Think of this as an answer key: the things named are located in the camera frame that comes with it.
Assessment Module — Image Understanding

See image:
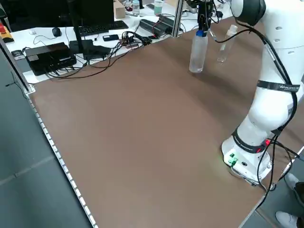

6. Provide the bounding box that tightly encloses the black dock box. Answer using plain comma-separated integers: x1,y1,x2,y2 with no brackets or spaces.
24,42,77,76

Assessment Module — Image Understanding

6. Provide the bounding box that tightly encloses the black ribbed power supply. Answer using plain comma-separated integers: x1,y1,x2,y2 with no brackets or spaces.
139,19,172,38
158,13,184,34

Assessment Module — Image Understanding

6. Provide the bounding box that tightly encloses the green translucent jar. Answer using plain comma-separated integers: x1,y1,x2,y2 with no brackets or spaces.
153,0,164,16

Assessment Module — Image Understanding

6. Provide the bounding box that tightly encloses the black computer monitor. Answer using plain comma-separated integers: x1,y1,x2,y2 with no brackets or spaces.
67,0,115,60

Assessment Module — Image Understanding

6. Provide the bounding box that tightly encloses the cable hub bundle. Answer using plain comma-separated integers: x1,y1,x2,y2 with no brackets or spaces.
121,30,153,49

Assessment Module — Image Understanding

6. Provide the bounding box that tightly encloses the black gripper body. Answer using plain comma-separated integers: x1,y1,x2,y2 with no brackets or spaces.
197,0,214,17

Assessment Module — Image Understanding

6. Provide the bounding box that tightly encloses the small clear bottle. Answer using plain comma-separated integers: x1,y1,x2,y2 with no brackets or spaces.
131,0,141,16

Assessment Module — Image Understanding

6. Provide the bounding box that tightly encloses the red emergency stop button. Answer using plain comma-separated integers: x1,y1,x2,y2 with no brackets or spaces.
0,23,14,44

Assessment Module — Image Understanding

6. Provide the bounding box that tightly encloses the clear drink bottle blue cap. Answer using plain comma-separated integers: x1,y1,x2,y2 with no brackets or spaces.
189,29,209,74

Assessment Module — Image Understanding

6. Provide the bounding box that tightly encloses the clear condiment bottle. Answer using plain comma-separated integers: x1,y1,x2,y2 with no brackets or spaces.
216,24,238,63

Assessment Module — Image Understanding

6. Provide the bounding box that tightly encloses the cardboard box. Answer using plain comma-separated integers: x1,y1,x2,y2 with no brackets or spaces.
113,0,126,19

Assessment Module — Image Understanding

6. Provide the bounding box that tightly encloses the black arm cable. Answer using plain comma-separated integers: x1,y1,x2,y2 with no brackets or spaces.
234,19,301,192

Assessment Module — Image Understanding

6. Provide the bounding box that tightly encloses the person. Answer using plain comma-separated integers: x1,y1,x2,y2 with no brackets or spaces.
275,172,304,228

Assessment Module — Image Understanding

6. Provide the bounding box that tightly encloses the black desk cable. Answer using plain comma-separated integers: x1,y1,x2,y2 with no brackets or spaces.
46,35,146,81

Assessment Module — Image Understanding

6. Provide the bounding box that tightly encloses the aluminium frame post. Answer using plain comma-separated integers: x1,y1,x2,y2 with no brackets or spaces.
171,0,185,38

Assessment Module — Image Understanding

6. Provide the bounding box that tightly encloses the black keyboard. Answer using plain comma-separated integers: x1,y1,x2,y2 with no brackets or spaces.
77,19,129,37

